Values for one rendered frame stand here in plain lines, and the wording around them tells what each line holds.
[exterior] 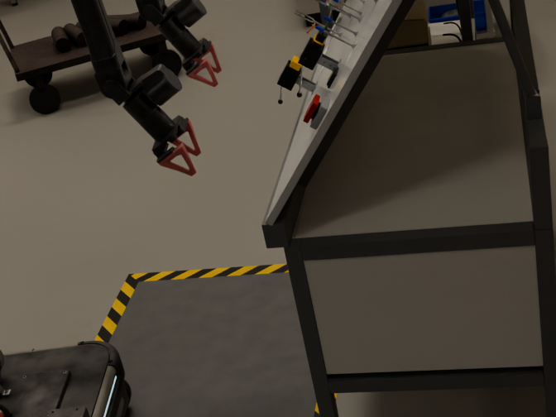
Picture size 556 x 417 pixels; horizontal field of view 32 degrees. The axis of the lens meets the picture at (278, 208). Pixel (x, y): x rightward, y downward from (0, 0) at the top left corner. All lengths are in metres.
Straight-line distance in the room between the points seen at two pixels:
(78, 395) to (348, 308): 0.96
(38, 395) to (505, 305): 1.39
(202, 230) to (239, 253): 0.28
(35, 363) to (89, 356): 0.18
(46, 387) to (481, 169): 1.41
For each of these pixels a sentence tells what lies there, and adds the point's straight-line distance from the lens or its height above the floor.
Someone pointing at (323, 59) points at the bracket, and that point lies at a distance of 2.33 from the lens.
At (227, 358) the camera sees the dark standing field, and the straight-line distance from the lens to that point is 3.27.
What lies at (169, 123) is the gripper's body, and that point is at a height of 1.15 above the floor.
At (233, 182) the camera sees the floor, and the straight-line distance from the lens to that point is 4.35.
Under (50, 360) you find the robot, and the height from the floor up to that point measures 0.24.
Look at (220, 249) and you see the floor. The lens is 3.87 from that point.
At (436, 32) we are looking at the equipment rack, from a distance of 3.74.
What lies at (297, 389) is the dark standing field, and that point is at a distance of 3.08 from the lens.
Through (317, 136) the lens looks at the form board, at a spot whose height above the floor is 1.07.
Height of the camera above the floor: 1.95
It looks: 29 degrees down
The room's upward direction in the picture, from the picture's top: 12 degrees counter-clockwise
